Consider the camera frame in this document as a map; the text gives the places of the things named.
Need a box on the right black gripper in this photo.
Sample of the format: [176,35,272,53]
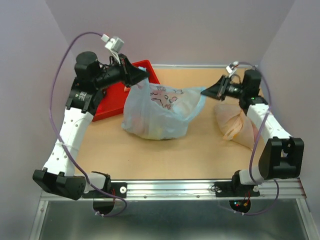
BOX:
[200,74,247,101]

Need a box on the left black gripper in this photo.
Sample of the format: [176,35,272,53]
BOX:
[93,52,150,90]

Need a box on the light blue plastic bag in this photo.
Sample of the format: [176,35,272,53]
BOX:
[121,78,206,140]

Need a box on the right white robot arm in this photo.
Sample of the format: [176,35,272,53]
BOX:
[201,68,305,196]

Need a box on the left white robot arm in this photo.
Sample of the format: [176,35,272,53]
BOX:
[32,51,150,200]

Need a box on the orange plastic bag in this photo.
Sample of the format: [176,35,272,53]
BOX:
[213,103,258,150]

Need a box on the pink grapefruit slice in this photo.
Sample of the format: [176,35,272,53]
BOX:
[124,86,131,92]

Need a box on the red plastic tray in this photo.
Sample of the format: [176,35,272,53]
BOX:
[92,59,160,122]

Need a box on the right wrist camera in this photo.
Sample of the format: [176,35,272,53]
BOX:
[225,61,239,78]

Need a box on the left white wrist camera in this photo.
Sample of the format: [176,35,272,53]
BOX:
[101,34,124,58]

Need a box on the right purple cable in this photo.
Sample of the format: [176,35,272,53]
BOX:
[234,61,280,216]

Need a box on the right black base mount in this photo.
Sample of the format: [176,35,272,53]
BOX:
[210,181,260,198]

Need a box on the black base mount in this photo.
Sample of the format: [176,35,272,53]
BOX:
[210,181,260,198]
[82,181,128,199]

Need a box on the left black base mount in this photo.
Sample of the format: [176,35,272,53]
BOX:
[82,181,128,199]

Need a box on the aluminium front rail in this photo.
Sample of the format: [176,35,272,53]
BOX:
[39,177,307,201]

